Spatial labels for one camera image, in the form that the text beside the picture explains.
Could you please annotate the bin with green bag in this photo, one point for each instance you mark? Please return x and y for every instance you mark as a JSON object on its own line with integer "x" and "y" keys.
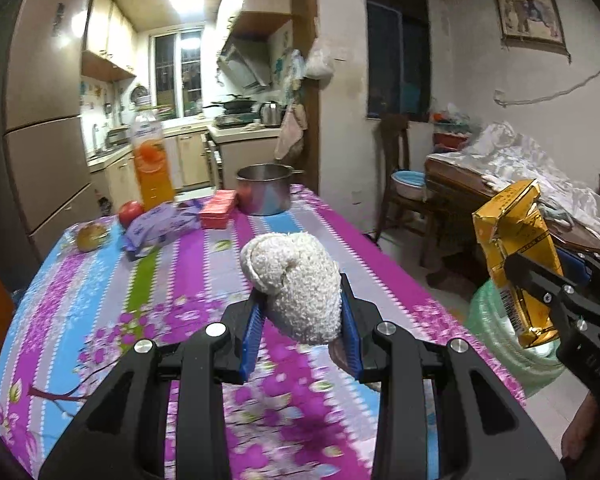
{"x": 495, "y": 330}

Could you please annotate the range hood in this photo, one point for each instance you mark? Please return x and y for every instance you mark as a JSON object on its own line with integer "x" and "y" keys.
{"x": 242, "y": 67}

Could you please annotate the purple blue striped tablecloth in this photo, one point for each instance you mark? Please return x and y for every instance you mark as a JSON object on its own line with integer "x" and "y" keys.
{"x": 190, "y": 270}

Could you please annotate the yellow-brown pear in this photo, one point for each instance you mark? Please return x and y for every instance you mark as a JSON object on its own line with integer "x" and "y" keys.
{"x": 91, "y": 237}

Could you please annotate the dark window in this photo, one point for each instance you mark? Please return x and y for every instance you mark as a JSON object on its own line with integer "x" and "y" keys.
{"x": 397, "y": 45}

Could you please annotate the metal kettle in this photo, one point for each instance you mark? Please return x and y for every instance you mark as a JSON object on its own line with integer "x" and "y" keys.
{"x": 271, "y": 115}

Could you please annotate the orange juice bottle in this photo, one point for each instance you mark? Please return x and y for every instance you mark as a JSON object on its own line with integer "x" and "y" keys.
{"x": 152, "y": 170}

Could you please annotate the yellow carton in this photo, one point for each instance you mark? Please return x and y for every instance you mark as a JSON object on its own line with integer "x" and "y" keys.
{"x": 520, "y": 240}

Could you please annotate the blue plastic basin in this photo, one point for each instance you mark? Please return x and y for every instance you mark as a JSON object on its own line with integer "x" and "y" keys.
{"x": 408, "y": 184}

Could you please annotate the purple plastic packet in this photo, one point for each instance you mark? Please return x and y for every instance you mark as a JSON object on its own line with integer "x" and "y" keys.
{"x": 160, "y": 227}

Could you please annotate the cream kitchen base cabinets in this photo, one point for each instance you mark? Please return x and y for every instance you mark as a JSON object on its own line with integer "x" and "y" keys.
{"x": 190, "y": 160}

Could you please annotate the barred kitchen window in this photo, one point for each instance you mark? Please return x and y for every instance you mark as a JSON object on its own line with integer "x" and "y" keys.
{"x": 177, "y": 75}

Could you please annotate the metal pot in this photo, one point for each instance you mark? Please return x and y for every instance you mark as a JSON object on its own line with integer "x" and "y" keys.
{"x": 265, "y": 190}

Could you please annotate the dark wooden table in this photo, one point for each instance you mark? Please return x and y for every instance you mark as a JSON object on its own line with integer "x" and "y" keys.
{"x": 455, "y": 180}

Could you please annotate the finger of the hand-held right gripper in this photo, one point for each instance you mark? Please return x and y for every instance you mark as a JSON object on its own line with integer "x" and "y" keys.
{"x": 575, "y": 265}
{"x": 535, "y": 277}

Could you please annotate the white cloth pile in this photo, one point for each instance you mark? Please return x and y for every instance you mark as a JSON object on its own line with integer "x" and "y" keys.
{"x": 520, "y": 155}

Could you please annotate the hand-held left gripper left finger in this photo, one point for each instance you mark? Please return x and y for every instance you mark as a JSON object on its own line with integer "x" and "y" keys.
{"x": 252, "y": 340}

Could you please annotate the red box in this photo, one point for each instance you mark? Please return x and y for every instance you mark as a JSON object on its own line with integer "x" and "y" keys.
{"x": 218, "y": 210}

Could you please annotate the red plastic basket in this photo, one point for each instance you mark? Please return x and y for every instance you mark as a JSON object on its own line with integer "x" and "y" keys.
{"x": 450, "y": 141}

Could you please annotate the gas stove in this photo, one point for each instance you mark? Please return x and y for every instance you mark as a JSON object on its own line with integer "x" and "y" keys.
{"x": 237, "y": 121}

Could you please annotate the framed elephant picture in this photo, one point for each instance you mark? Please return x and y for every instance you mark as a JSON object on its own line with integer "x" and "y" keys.
{"x": 529, "y": 20}

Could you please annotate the grey refrigerator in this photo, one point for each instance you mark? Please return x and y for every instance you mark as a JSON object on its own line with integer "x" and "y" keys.
{"x": 45, "y": 160}

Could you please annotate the cabinet above range hood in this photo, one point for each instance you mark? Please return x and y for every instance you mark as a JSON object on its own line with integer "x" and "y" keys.
{"x": 260, "y": 0}

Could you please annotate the white towel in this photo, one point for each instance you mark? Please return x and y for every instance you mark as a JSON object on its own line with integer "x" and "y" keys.
{"x": 290, "y": 280}

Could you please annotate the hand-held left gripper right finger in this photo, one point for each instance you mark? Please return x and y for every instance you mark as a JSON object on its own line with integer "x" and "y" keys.
{"x": 352, "y": 345}

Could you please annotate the hanging beige towel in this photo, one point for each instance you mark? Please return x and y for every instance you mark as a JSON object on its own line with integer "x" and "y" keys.
{"x": 290, "y": 132}

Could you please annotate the dark wooden chair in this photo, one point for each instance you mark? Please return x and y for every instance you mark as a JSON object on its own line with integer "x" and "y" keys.
{"x": 395, "y": 140}

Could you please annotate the patterned hanging bag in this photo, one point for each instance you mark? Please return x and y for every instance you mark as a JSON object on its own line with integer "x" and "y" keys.
{"x": 286, "y": 70}

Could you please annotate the white hanging plastic bag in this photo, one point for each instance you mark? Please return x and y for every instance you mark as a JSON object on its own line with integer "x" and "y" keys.
{"x": 319, "y": 65}

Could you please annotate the cream wall cabinets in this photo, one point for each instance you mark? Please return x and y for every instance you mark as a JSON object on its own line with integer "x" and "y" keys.
{"x": 107, "y": 35}

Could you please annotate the red apple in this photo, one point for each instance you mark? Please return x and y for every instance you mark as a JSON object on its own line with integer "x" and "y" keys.
{"x": 131, "y": 214}

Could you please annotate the black wok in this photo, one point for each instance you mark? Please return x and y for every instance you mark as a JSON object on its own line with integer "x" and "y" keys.
{"x": 235, "y": 105}

